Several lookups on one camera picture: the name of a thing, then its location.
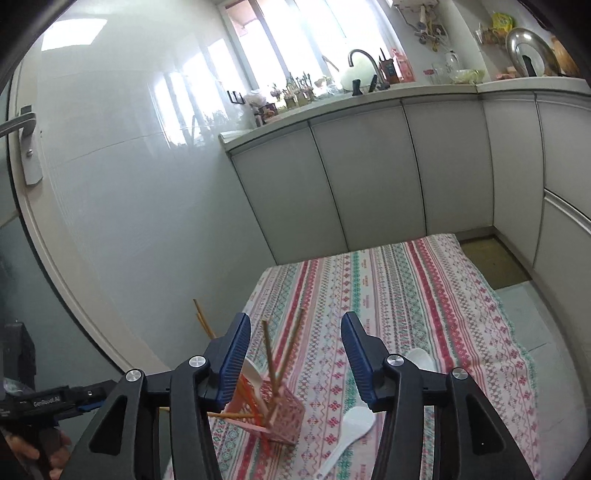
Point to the kitchen window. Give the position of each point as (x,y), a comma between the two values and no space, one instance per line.
(295,37)

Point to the bowl of greens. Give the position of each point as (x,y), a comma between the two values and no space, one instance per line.
(467,74)

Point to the small white rice paddle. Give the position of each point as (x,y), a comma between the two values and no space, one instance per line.
(420,357)

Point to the hanging kitchen tools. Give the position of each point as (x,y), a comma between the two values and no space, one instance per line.
(429,30)

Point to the white plastic spoon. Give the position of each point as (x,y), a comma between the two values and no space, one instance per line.
(251,371)

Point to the yellow bag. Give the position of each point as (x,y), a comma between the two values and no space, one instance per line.
(502,21)

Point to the large white rice paddle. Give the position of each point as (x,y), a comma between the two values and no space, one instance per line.
(358,422)

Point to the row of small ornaments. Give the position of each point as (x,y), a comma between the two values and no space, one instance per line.
(298,90)

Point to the white round pot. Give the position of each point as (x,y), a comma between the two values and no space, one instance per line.
(358,76)

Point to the red packet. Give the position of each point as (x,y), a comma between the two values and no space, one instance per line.
(401,64)

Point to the brown floor mat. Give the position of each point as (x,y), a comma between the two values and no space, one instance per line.
(496,263)

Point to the grey cabinet door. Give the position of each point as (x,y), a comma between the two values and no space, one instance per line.
(286,194)
(369,175)
(448,161)
(512,175)

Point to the wooden cutting board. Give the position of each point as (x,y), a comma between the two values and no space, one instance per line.
(565,57)

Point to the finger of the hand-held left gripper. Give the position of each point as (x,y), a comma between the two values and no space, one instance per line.
(90,399)

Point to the stainless steel pot lid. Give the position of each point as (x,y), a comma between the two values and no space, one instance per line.
(526,48)

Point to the dark bottle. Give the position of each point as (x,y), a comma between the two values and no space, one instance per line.
(387,67)

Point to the patterned red green tablecloth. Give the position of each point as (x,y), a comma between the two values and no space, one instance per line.
(392,295)

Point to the steel kitchen faucet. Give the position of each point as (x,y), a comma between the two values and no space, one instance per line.
(362,53)

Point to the bamboo chopstick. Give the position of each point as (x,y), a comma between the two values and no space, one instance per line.
(231,415)
(268,355)
(205,321)
(205,328)

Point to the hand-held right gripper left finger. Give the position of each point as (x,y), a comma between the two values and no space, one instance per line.
(235,355)

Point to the glass jar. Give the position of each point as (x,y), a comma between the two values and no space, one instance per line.
(451,62)

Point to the patterned small jar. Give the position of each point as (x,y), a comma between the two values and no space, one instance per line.
(268,114)

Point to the pink perforated plastic basket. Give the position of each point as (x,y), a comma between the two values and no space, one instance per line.
(281,415)

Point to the white kitchen countertop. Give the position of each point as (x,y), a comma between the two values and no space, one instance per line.
(415,90)

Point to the person's left hand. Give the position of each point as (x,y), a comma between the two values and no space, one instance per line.
(23,447)

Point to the grey cabinet drawer front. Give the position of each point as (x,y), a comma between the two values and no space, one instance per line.
(568,138)
(568,267)

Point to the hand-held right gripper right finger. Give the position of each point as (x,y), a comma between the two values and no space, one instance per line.
(354,360)

